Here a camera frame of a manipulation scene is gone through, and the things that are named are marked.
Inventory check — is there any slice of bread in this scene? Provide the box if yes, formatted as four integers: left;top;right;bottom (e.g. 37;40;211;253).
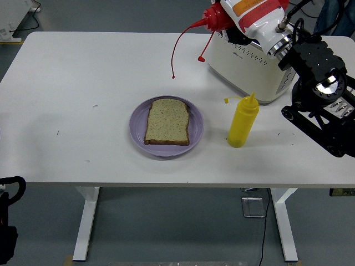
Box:
143;98;190;146

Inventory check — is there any purple round plate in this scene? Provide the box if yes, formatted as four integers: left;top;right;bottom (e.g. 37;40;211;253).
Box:
129;95;205;158

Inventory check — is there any white table leg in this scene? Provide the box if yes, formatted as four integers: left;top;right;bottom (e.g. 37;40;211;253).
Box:
72;186;100;263
270;187;300;263

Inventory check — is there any thin black cable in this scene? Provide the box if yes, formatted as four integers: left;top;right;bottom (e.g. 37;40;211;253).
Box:
9;0;41;38

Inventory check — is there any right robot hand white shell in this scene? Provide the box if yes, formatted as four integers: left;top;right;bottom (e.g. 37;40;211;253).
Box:
220;0;292;55

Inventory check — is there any cream two-slot toaster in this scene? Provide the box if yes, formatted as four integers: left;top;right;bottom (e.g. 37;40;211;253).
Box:
207;29;299;105

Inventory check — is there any yellow squeeze bottle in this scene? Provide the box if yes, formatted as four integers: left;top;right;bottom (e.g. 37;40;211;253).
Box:
224;92;260;148

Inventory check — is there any metal floor socket plate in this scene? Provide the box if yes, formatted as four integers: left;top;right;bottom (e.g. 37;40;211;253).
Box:
241;196;267;219

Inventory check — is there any black cable on floor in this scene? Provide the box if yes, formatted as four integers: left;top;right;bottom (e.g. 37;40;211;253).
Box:
257;188;271;266

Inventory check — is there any table height control panel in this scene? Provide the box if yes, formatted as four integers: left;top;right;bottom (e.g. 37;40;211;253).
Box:
329;187;355;197

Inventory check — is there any red squeeze bottle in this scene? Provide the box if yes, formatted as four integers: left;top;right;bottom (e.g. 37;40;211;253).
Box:
170;0;290;80

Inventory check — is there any white equipment housing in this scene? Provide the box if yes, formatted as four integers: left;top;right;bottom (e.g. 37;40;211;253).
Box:
0;0;42;44

